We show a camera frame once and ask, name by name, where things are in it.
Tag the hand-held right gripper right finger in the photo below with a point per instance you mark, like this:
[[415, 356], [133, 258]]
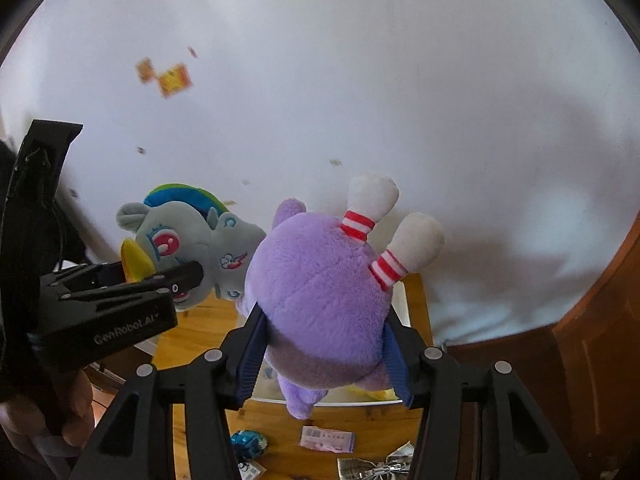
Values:
[[397, 370]]

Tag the blue patterned pouch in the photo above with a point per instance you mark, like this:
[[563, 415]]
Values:
[[248, 442]]

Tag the orange wall sticker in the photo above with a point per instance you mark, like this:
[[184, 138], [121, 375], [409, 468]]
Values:
[[145, 69], [174, 79]]

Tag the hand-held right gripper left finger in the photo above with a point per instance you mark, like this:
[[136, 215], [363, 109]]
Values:
[[250, 355]]

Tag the brown wooden baseboard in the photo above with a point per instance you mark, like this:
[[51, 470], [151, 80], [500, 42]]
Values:
[[500, 347]]

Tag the brown wooden door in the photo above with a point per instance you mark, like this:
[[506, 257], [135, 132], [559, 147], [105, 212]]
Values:
[[600, 335]]

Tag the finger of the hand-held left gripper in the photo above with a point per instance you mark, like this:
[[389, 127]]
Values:
[[175, 277], [85, 274]]

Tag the small white box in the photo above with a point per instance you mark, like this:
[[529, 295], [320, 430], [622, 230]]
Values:
[[251, 470]]

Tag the purple plush toy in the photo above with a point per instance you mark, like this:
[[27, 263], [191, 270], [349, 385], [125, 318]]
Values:
[[320, 285]]

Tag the person's left hand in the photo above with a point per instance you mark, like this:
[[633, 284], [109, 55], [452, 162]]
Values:
[[75, 402]]

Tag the pink packet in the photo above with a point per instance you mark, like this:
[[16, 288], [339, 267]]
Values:
[[327, 439]]

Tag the white plastic bin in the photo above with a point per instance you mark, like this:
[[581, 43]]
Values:
[[417, 305]]

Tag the yellow sponge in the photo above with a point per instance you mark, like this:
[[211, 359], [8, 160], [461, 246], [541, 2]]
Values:
[[371, 393]]

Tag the grey unicorn plush toy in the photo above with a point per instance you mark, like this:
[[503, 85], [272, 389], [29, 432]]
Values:
[[200, 230]]

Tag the plaid fabric bow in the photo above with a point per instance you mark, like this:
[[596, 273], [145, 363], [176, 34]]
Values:
[[380, 462]]

